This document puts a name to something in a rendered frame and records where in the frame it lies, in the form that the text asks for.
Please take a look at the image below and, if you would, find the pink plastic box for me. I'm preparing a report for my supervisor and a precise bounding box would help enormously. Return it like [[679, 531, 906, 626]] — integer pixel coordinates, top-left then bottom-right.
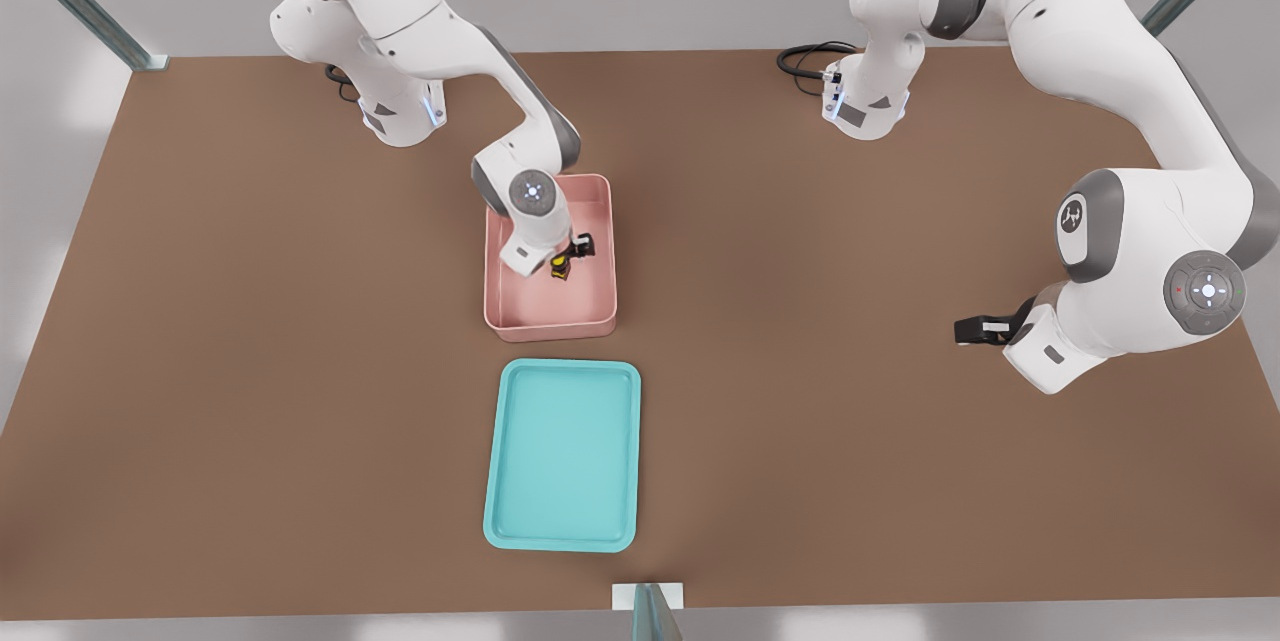
[[484, 173, 619, 342]]

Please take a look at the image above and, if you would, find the pale blue-green tray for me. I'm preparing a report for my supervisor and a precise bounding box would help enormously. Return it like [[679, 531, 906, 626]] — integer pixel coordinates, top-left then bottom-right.
[[483, 358, 642, 554]]

